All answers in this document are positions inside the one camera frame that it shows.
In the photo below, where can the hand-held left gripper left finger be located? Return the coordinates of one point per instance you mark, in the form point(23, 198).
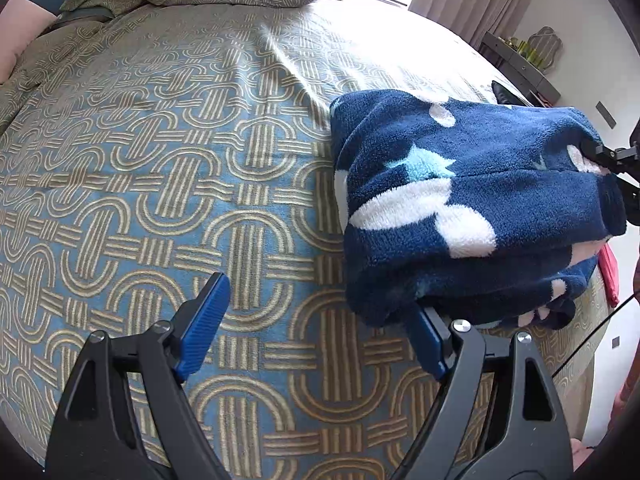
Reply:
point(205, 325)

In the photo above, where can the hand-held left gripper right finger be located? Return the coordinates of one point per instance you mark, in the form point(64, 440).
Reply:
point(430, 340)

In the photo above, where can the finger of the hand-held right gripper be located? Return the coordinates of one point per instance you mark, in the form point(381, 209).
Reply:
point(602, 157)

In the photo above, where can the navy mouse-print fleece blanket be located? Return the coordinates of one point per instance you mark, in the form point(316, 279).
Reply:
point(490, 160)

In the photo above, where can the pink folded garment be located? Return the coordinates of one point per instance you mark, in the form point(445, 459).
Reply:
point(610, 275)

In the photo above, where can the black folded garment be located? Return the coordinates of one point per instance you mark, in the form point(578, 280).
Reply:
point(507, 94)

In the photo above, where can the grey dresser with items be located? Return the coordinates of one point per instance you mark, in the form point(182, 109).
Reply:
point(525, 72)

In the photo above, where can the cloud-shaped mirror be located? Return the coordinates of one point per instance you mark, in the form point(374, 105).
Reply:
point(547, 47)

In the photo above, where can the green bottles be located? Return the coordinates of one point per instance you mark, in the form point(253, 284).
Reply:
point(531, 52)

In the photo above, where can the bed with patterned sheet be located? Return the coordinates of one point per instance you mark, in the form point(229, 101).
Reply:
point(175, 160)

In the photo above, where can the patterned pillow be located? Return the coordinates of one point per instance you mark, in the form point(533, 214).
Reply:
point(55, 65)

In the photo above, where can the grey pillow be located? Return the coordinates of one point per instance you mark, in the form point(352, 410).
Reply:
point(82, 15)

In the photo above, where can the pink pillow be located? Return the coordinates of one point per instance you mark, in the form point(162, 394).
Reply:
point(22, 35)

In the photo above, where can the wall switch plate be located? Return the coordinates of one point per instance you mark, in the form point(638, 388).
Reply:
point(605, 114)

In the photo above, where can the wall socket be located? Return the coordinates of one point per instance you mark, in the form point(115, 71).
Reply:
point(616, 342)

